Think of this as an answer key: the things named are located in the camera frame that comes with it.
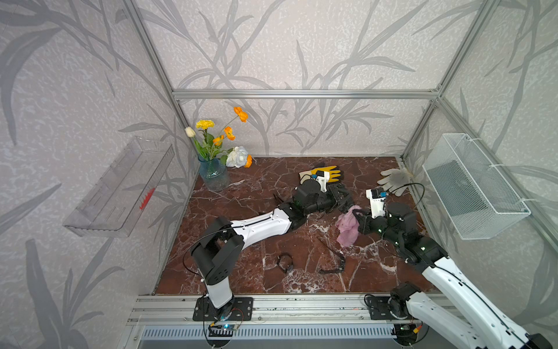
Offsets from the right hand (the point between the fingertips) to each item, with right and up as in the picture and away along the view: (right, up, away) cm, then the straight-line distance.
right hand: (354, 209), depth 76 cm
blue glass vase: (-58, +13, +23) cm, 64 cm away
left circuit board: (-46, -40, -4) cm, 61 cm away
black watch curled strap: (-24, -22, +9) cm, 34 cm away
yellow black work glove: (-1, +13, +36) cm, 38 cm away
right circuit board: (+16, -41, -4) cm, 44 cm away
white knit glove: (+33, +9, +37) cm, 50 cm away
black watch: (-6, -22, +9) cm, 24 cm away
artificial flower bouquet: (-56, +23, +13) cm, 62 cm away
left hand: (0, +5, -3) cm, 6 cm away
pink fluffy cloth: (-2, -6, +1) cm, 6 cm away
